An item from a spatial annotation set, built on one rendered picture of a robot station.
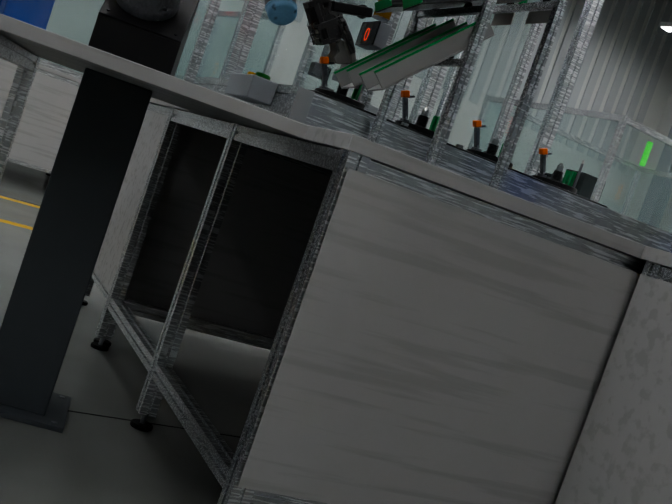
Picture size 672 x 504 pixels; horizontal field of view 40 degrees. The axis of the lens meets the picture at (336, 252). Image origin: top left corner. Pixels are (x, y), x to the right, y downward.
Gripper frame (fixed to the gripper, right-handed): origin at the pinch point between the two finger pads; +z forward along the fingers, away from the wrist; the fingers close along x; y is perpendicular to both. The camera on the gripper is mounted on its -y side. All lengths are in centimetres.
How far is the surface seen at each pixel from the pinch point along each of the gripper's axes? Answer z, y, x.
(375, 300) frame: 31, 40, 75
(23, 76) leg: -23, 76, -43
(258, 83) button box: -5.0, 26.4, 1.9
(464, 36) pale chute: -6, -7, 50
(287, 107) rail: 1.2, 24.9, 14.1
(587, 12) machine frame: 22, -120, -60
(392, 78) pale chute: -2.5, 11.4, 48.1
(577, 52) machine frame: 34, -112, -59
